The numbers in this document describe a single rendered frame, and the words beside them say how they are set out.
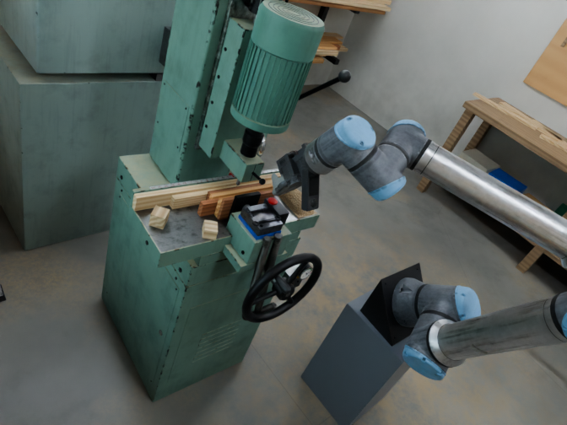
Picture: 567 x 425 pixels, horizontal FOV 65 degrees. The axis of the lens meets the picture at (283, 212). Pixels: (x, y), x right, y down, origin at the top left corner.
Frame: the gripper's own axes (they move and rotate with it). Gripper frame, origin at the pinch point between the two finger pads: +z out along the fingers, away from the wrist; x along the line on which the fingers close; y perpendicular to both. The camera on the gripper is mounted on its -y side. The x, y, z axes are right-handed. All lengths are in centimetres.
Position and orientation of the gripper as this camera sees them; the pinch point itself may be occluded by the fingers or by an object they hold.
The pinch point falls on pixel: (277, 194)
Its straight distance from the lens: 130.9
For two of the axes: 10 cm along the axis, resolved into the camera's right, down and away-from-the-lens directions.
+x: -7.6, 1.7, -6.3
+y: -3.3, -9.3, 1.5
